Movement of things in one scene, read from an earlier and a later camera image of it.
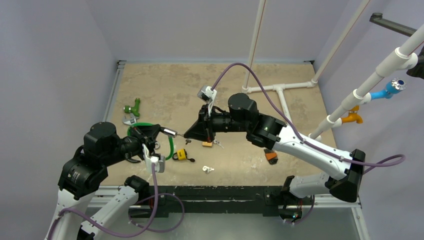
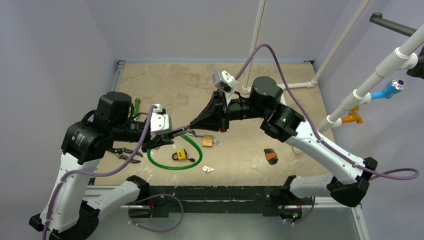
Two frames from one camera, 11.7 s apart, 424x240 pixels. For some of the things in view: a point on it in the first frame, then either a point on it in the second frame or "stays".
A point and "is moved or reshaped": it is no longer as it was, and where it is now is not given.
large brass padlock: x=207 y=144 stays
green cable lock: x=168 y=132 is moved or reshaped
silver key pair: x=218 y=143 stays
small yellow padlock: x=181 y=154 stays
